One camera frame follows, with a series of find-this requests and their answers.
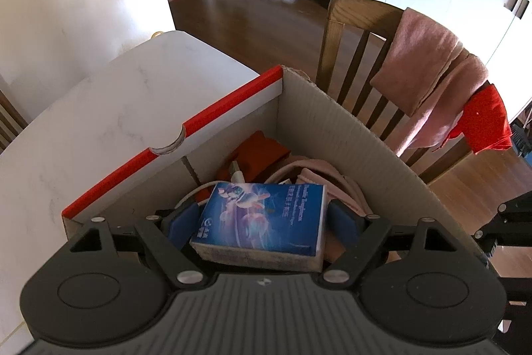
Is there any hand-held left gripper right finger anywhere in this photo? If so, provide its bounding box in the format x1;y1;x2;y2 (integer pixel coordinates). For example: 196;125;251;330
320;200;472;288

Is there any red cloth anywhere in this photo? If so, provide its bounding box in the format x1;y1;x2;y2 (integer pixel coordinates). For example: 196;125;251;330
218;130;292;181

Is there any pink fleece hat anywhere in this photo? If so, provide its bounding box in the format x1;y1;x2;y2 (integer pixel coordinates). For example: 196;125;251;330
266;157;368;260

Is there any wooden slatted chair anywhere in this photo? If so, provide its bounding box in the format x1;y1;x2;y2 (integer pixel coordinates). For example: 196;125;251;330
0;89;29;152

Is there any blue tissue pack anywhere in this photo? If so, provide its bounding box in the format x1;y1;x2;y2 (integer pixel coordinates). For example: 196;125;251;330
189;181;329;272

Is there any red cardboard box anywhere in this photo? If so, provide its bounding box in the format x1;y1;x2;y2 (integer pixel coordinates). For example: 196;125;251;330
62;65;491;289

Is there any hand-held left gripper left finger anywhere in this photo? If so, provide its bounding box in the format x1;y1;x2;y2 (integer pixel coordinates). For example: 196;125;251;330
62;203;208;289

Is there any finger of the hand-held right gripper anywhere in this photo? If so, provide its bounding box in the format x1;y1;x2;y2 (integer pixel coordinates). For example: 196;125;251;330
471;192;532;258

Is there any pink fringed scarf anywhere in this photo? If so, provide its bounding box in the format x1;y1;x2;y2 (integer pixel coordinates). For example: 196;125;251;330
370;8;490;152

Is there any red garment on chair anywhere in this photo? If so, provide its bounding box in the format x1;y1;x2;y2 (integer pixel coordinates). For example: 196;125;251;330
447;84;514;154

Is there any wooden chair with black seat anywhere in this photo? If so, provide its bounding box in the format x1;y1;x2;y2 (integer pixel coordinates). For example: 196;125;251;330
316;0;478;181

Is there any white charger cable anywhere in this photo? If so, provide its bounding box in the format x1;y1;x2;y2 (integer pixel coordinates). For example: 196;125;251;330
175;159;292;210

